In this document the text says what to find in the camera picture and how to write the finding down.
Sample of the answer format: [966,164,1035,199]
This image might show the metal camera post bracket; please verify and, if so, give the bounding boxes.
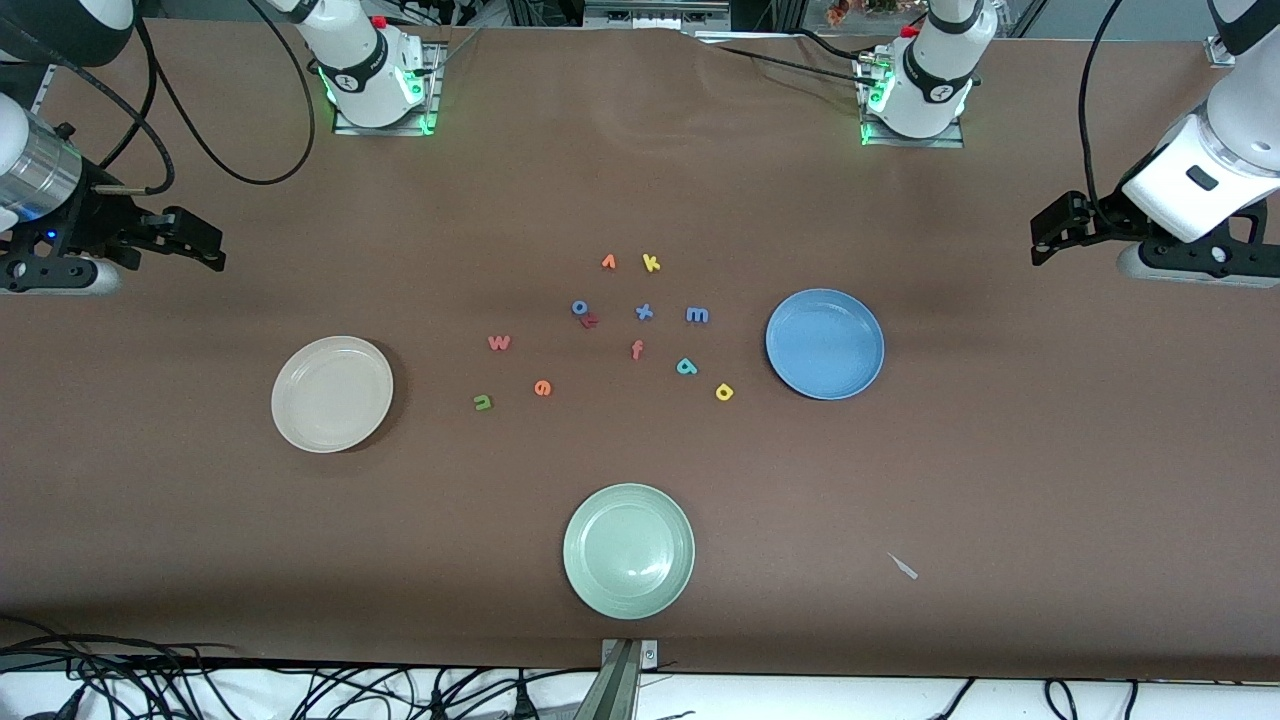
[575,638,659,720]

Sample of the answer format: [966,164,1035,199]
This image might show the black cable on table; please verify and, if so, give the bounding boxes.
[690,30,871,86]

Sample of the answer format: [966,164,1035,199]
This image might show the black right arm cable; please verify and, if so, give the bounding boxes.
[95,0,317,196]

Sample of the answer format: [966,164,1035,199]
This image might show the tangled black floor cables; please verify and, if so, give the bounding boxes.
[0,615,601,720]

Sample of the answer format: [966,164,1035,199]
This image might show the green plate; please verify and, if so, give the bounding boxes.
[562,483,696,621]

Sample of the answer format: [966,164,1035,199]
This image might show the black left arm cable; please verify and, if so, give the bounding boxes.
[1078,0,1126,226]

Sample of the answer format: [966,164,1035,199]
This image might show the beige brown plate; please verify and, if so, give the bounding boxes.
[271,336,395,454]

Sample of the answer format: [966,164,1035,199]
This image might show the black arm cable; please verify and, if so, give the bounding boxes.
[1078,0,1126,226]
[95,0,317,196]

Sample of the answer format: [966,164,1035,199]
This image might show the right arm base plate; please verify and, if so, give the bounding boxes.
[332,40,443,136]

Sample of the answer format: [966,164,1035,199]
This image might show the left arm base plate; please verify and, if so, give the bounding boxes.
[860,55,966,149]

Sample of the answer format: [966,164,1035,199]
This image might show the blue plate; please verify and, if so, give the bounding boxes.
[765,288,886,401]

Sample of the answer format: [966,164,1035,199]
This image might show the aluminium frame structure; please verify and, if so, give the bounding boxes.
[583,0,731,29]

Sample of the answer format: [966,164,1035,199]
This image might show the brown table cover sheet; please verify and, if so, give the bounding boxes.
[0,20,1280,681]

